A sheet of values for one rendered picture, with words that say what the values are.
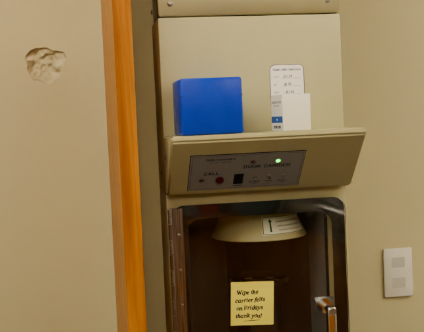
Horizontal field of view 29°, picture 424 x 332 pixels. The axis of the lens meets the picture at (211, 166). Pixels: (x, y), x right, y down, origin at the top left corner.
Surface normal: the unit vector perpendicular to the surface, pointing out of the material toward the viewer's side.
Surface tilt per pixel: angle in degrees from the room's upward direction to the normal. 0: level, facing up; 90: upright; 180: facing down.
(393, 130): 90
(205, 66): 90
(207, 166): 135
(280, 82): 90
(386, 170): 90
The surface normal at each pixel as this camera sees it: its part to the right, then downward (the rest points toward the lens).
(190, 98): 0.16, 0.04
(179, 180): 0.15, 0.73
